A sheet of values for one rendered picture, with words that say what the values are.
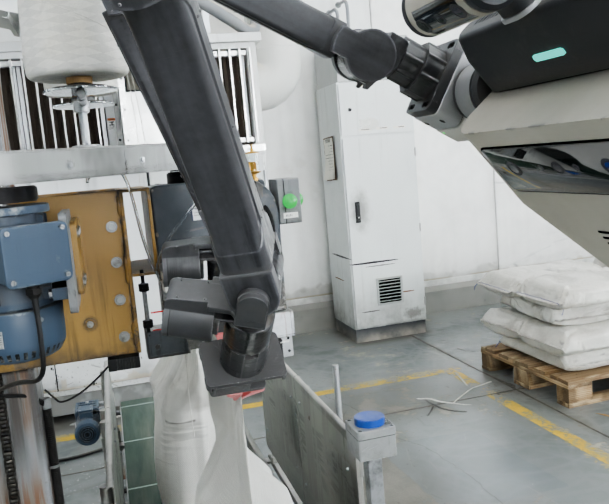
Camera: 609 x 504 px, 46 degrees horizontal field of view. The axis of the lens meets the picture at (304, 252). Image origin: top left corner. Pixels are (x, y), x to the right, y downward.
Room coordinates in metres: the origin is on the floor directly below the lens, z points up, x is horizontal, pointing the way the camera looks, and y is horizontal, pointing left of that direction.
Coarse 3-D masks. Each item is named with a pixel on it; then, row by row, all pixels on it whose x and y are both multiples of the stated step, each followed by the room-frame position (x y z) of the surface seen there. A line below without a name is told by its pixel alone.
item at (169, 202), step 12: (156, 192) 1.36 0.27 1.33; (168, 192) 1.37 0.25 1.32; (180, 192) 1.37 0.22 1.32; (264, 192) 1.42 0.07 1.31; (156, 204) 1.36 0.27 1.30; (168, 204) 1.37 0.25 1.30; (180, 204) 1.37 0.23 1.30; (192, 204) 1.38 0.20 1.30; (264, 204) 1.41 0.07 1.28; (276, 204) 1.42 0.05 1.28; (156, 216) 1.36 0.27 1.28; (168, 216) 1.37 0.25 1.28; (180, 216) 1.37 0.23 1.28; (276, 216) 1.42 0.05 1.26; (156, 228) 1.36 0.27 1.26; (168, 228) 1.37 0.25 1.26; (180, 228) 1.37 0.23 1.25; (192, 228) 1.38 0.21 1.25; (204, 228) 1.38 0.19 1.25; (276, 228) 1.42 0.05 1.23; (156, 240) 1.36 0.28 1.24
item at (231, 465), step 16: (224, 400) 1.28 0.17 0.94; (240, 400) 0.92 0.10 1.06; (224, 416) 1.31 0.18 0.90; (240, 416) 0.93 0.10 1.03; (224, 432) 1.30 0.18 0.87; (240, 432) 0.94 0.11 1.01; (224, 448) 1.24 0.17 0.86; (240, 448) 0.95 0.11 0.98; (208, 464) 1.24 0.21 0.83; (224, 464) 1.19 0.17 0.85; (240, 464) 0.97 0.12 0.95; (256, 464) 1.19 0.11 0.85; (208, 480) 1.19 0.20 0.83; (224, 480) 1.14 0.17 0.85; (240, 480) 0.99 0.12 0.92; (256, 480) 1.10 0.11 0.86; (272, 480) 1.16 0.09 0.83; (208, 496) 1.14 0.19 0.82; (224, 496) 1.10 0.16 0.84; (240, 496) 1.02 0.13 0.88; (256, 496) 1.04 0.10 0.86; (272, 496) 1.07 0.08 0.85; (288, 496) 1.15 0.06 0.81
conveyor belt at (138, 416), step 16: (128, 400) 3.06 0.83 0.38; (144, 400) 3.04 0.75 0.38; (128, 416) 2.85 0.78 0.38; (144, 416) 2.83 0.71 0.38; (128, 432) 2.67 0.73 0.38; (144, 432) 2.65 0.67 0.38; (128, 448) 2.50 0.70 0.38; (144, 448) 2.49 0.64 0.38; (128, 464) 2.36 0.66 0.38; (144, 464) 2.35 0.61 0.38; (128, 480) 2.23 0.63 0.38; (144, 480) 2.22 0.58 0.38; (144, 496) 2.10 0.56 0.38; (160, 496) 2.09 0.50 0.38
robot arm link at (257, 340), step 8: (216, 320) 0.79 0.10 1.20; (224, 320) 0.79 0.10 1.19; (232, 320) 0.80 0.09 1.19; (272, 320) 0.81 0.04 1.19; (216, 328) 0.81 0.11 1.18; (224, 328) 0.82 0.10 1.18; (232, 328) 0.80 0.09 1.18; (240, 328) 0.79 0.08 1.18; (248, 328) 0.79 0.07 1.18; (272, 328) 0.82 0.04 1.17; (224, 336) 0.83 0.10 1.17; (232, 336) 0.81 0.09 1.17; (240, 336) 0.80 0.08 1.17; (248, 336) 0.80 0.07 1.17; (256, 336) 0.80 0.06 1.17; (264, 336) 0.81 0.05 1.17; (232, 344) 0.82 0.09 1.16; (240, 344) 0.81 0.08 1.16; (248, 344) 0.81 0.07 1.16; (256, 344) 0.81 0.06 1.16; (264, 344) 0.82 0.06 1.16; (240, 352) 0.82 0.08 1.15; (248, 352) 0.82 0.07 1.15; (256, 352) 0.82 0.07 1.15
